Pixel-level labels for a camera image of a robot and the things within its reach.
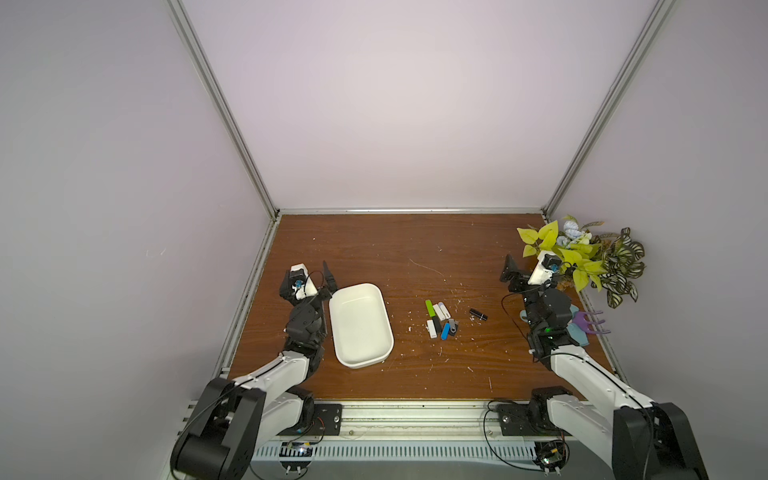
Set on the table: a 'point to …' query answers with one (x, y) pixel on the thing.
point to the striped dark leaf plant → (623, 262)
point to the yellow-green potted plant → (574, 247)
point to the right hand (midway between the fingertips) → (529, 254)
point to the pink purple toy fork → (581, 322)
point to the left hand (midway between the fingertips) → (312, 265)
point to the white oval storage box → (362, 326)
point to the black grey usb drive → (453, 326)
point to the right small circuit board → (552, 455)
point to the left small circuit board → (295, 449)
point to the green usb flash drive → (430, 308)
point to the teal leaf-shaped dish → (576, 331)
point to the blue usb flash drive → (445, 333)
